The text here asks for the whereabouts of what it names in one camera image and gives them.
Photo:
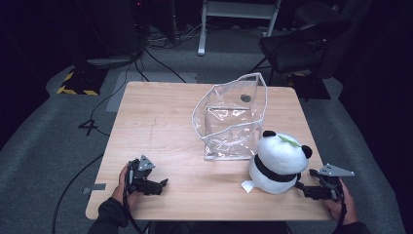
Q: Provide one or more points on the white metal stand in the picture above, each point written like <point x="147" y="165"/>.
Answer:
<point x="203" y="35"/>

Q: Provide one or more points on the panda plush toy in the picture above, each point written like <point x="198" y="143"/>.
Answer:
<point x="281" y="162"/>

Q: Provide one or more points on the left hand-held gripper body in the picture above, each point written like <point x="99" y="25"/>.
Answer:
<point x="140" y="175"/>

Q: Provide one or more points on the person's dark lap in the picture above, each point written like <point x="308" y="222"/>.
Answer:
<point x="217" y="228"/>

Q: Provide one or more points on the grey tape strip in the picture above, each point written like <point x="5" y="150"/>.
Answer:
<point x="94" y="187"/>

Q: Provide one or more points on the black folding chair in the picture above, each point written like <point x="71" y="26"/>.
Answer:
<point x="292" y="52"/>

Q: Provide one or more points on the person's right hand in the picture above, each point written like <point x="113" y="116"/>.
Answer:
<point x="347" y="208"/>

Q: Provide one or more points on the dark equipment stand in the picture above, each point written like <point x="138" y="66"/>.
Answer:
<point x="107" y="35"/>

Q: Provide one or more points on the transparent plastic bag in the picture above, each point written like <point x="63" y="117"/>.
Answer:
<point x="229" y="126"/>

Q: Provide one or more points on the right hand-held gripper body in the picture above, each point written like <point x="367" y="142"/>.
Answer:
<point x="331" y="182"/>

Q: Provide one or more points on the black yellow striped base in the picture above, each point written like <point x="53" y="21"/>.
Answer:
<point x="82" y="83"/>

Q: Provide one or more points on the person's left hand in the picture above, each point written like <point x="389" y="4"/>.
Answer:
<point x="120" y="188"/>

